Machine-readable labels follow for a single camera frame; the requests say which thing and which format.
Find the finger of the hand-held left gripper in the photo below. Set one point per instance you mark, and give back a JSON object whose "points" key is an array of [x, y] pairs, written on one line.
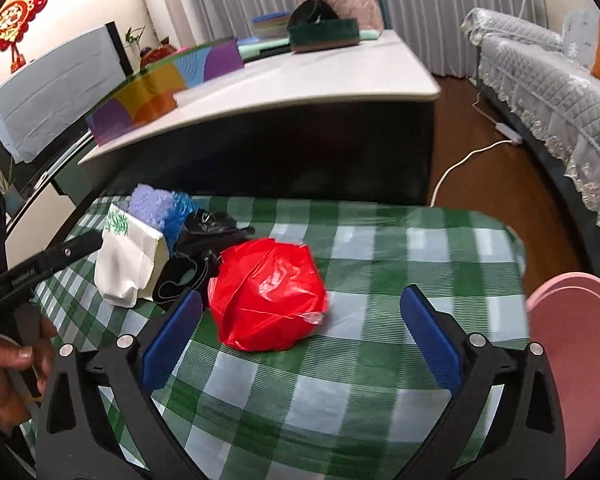
{"points": [[55, 257]]}

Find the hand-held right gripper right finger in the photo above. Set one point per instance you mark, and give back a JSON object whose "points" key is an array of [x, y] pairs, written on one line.
{"points": [[430, 340]]}

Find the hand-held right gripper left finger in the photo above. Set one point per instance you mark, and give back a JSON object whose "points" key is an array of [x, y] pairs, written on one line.
{"points": [[172, 335]]}

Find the white paper bag green print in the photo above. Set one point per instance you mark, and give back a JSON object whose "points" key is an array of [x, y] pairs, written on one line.
{"points": [[125, 260]]}

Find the red plastic bag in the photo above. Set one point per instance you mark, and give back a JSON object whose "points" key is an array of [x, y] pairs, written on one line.
{"points": [[265, 295]]}

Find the pink plastic basin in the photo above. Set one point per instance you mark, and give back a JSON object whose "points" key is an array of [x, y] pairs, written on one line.
{"points": [[575, 350]]}

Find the person's left hand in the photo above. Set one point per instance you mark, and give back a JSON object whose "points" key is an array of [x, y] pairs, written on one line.
{"points": [[7, 375]]}

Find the dark floral cloth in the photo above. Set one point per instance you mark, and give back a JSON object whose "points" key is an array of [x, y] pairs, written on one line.
{"points": [[177, 275]]}

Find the dark television cabinet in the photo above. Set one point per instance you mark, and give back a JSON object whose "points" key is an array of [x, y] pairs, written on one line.
{"points": [[72, 180]]}

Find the green checked tablecloth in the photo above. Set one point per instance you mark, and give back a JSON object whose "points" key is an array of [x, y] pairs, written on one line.
{"points": [[380, 260]]}

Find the purple bubble packing tray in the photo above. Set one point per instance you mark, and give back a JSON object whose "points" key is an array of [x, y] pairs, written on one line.
{"points": [[150, 202]]}

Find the black plastic bag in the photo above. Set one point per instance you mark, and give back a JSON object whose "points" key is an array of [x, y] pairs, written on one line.
{"points": [[207, 227]]}

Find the blue plastic bag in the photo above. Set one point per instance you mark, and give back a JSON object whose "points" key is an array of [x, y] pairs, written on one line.
{"points": [[177, 212]]}

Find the covered television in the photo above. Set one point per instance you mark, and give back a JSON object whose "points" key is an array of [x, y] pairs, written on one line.
{"points": [[55, 90]]}

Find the colourful gift box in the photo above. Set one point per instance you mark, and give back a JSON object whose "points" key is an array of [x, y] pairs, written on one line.
{"points": [[150, 90]]}

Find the white power strip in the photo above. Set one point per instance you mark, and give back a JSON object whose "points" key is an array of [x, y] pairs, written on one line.
{"points": [[509, 133]]}

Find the red teapot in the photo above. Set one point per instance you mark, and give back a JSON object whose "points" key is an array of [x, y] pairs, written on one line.
{"points": [[157, 55]]}

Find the bamboo plant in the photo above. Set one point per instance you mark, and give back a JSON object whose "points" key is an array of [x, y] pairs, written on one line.
{"points": [[135, 37]]}

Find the white top coffee table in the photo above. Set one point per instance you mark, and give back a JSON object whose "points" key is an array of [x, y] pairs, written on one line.
{"points": [[330, 80]]}

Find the mint green tray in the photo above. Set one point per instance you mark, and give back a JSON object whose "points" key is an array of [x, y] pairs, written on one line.
{"points": [[252, 50]]}

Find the sofa with grey quilted cover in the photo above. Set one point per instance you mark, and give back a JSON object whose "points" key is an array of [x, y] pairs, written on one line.
{"points": [[540, 70]]}

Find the stack of coloured bowls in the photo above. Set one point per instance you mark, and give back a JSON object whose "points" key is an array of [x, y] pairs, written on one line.
{"points": [[270, 25]]}

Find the green round box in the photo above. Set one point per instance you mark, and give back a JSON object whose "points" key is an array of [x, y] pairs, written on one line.
{"points": [[325, 35]]}

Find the grey patterned cushion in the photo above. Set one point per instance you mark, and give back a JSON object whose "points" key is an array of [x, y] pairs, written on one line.
{"points": [[582, 37]]}

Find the pink lace bag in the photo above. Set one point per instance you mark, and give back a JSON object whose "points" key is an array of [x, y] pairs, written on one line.
{"points": [[355, 2]]}

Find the red knot wall ornament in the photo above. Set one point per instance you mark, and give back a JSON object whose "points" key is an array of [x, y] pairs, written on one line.
{"points": [[10, 22]]}

